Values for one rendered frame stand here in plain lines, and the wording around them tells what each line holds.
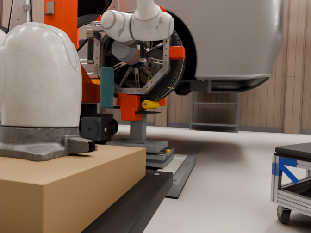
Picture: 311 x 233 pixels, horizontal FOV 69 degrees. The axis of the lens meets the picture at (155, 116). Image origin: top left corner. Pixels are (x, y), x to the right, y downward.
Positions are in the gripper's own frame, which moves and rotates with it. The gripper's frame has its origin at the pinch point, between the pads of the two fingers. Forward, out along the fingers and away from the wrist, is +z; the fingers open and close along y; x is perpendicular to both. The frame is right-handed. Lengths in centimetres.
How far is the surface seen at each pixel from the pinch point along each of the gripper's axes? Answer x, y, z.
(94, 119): -44, -45, 24
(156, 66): 2, -11, 64
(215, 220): -83, 43, -19
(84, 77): -12, -61, 35
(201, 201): -83, 35, -1
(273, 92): 9, 154, 442
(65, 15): 27, -60, 10
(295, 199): -69, 74, -20
